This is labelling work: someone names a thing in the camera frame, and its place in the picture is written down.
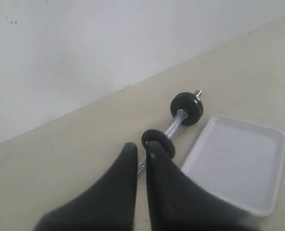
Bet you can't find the white rectangular tray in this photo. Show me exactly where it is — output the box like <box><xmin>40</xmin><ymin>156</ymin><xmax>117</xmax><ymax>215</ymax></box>
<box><xmin>181</xmin><ymin>115</ymin><xmax>285</xmax><ymax>217</ymax></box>

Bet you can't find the chrome threaded dumbbell bar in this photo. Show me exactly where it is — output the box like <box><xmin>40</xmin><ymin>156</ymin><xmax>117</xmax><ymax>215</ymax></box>
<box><xmin>137</xmin><ymin>89</ymin><xmax>203</xmax><ymax>178</ymax></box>

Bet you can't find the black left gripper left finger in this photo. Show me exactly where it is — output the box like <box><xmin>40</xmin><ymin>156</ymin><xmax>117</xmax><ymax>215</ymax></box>
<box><xmin>34</xmin><ymin>142</ymin><xmax>138</xmax><ymax>231</ymax></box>

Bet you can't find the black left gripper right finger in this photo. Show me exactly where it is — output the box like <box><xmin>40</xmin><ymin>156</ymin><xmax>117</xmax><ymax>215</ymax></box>
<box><xmin>146</xmin><ymin>141</ymin><xmax>258</xmax><ymax>231</ymax></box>

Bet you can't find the black weight plate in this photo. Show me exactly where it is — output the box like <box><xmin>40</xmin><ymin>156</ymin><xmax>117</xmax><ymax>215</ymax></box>
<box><xmin>170</xmin><ymin>92</ymin><xmax>204</xmax><ymax>126</ymax></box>
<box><xmin>141</xmin><ymin>129</ymin><xmax>176</xmax><ymax>159</ymax></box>

